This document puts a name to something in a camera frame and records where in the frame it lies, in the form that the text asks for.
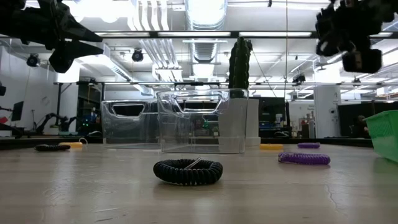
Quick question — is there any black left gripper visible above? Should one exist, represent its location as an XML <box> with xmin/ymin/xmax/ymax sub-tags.
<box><xmin>17</xmin><ymin>0</ymin><xmax>104</xmax><ymax>73</ymax></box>

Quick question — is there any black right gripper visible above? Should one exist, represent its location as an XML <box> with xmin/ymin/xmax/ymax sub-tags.
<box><xmin>315</xmin><ymin>0</ymin><xmax>383</xmax><ymax>74</ymax></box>

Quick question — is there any orange-yellow spring keychain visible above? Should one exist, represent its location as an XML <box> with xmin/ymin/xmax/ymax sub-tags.
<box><xmin>259</xmin><ymin>143</ymin><xmax>284</xmax><ymax>151</ymax></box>
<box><xmin>58</xmin><ymin>138</ymin><xmax>88</xmax><ymax>149</ymax></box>

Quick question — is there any black spring keychain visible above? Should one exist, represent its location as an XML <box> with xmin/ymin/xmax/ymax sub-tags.
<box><xmin>152</xmin><ymin>157</ymin><xmax>224</xmax><ymax>187</ymax></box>
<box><xmin>34</xmin><ymin>144</ymin><xmax>72</xmax><ymax>152</ymax></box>

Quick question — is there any black monitor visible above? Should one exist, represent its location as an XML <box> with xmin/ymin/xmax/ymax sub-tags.
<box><xmin>11</xmin><ymin>101</ymin><xmax>24</xmax><ymax>122</ymax></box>

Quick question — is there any white pillar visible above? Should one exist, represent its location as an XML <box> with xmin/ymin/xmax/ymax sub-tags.
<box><xmin>313</xmin><ymin>85</ymin><xmax>342</xmax><ymax>139</ymax></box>

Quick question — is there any person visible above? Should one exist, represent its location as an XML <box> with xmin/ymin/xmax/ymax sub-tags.
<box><xmin>349</xmin><ymin>114</ymin><xmax>371</xmax><ymax>139</ymax></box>

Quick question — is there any clear plastic bin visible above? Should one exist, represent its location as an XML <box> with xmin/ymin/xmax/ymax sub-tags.
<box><xmin>156</xmin><ymin>88</ymin><xmax>249</xmax><ymax>154</ymax></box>
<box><xmin>101</xmin><ymin>99</ymin><xmax>162</xmax><ymax>149</ymax></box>

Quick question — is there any green plastic basket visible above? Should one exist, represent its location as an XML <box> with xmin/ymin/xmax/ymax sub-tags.
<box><xmin>363</xmin><ymin>110</ymin><xmax>398</xmax><ymax>163</ymax></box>

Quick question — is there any black overhead light bar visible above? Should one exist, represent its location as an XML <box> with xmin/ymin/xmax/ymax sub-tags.
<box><xmin>93</xmin><ymin>29</ymin><xmax>398</xmax><ymax>39</ymax></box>

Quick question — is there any green cactus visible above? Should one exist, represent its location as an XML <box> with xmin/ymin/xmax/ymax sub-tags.
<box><xmin>228</xmin><ymin>36</ymin><xmax>253</xmax><ymax>99</ymax></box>

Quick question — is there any thin hanging cable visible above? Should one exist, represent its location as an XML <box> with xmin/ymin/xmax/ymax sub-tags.
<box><xmin>284</xmin><ymin>0</ymin><xmax>289</xmax><ymax>100</ymax></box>

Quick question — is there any silver ventilation duct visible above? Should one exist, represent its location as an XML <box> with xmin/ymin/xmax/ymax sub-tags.
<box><xmin>185</xmin><ymin>0</ymin><xmax>228</xmax><ymax>78</ymax></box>

